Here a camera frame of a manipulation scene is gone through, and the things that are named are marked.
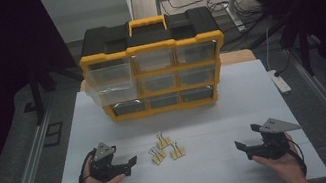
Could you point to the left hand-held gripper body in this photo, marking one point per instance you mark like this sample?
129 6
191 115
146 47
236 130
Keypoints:
104 164

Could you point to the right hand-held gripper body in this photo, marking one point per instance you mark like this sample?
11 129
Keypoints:
275 143

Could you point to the yellow binder clip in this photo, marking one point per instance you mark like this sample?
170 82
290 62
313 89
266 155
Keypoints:
177 152
158 156
163 142

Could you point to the person's right hand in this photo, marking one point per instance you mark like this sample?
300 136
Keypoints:
287 167

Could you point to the white power strip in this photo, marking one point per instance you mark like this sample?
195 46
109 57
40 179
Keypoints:
280 82

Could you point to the clear plastic drawer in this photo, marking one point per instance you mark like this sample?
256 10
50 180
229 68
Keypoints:
108 72
114 93

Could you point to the black metal stand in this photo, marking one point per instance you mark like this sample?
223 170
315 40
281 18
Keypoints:
305 52
36 97

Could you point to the black and yellow organizer box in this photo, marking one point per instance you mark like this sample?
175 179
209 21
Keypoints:
154 32

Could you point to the black floor frame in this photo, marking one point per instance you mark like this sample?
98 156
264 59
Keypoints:
53 134

